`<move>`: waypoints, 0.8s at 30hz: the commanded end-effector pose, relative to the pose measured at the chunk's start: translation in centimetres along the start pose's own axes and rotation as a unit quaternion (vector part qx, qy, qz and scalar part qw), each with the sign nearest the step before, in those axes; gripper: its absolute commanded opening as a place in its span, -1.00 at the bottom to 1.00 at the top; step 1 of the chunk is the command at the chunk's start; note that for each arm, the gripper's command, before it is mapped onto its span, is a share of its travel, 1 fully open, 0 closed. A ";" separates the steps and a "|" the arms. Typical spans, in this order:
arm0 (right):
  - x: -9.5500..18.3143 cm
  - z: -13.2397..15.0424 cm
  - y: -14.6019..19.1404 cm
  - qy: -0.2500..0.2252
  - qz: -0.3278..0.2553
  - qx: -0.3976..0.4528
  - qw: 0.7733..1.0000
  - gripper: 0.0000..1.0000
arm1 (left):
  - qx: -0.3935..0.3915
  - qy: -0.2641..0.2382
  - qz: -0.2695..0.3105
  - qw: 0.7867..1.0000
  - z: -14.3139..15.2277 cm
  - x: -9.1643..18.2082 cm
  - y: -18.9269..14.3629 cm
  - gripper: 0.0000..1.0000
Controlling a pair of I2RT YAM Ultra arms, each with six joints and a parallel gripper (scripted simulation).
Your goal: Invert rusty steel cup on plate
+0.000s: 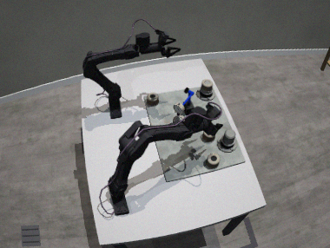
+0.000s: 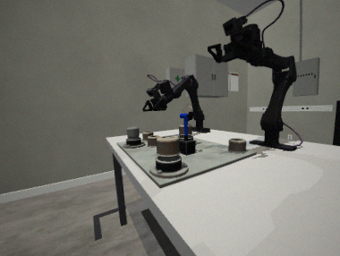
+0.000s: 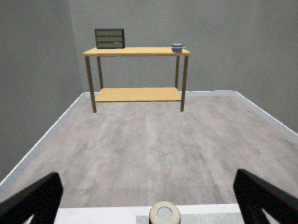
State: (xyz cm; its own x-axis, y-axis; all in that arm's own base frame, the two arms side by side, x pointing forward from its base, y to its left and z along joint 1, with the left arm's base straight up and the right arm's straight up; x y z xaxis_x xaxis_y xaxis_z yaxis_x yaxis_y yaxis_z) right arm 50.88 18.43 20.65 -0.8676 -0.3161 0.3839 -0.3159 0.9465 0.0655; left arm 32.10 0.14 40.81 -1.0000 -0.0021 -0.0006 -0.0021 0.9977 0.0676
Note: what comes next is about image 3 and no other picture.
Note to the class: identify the grey flat plate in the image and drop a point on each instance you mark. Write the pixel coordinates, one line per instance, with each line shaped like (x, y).
(214, 218)

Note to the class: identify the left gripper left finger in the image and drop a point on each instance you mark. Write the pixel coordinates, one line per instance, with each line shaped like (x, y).
(41, 198)

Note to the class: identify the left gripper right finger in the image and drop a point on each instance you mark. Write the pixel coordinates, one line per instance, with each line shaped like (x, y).
(254, 195)

